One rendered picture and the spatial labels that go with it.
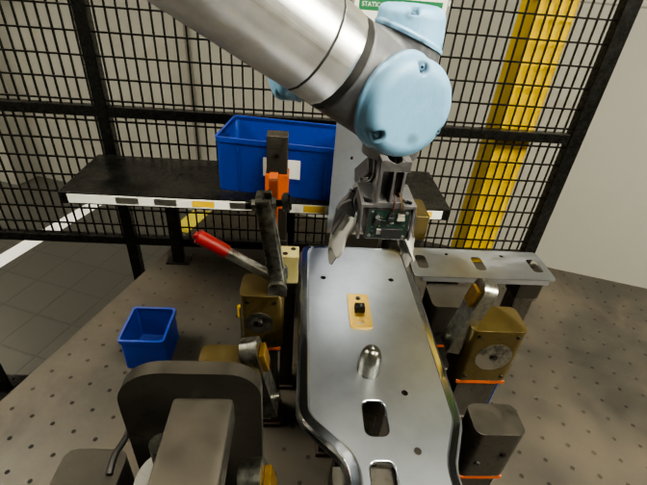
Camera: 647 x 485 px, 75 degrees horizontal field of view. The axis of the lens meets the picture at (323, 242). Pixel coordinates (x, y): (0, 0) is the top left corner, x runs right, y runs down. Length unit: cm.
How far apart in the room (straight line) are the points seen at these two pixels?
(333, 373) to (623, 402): 79
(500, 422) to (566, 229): 199
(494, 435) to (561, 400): 53
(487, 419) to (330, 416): 22
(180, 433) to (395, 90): 30
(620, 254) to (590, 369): 150
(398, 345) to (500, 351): 16
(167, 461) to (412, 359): 42
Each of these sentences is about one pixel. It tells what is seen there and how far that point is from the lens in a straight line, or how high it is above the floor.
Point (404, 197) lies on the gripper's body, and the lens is 56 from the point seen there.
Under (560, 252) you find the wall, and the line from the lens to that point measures 265.
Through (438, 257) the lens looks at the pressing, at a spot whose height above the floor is 100.
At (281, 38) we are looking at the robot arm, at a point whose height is 145.
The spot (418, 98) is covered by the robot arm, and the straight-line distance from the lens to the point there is 32.
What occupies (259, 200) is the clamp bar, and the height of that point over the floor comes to 121.
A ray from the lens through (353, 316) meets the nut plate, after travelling 72.
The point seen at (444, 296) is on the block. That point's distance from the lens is 84.
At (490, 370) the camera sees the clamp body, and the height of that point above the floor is 96.
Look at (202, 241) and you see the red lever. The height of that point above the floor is 114.
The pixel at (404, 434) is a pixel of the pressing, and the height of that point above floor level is 100.
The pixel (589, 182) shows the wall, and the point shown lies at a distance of 247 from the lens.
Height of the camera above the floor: 149
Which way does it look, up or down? 34 degrees down
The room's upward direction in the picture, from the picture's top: 5 degrees clockwise
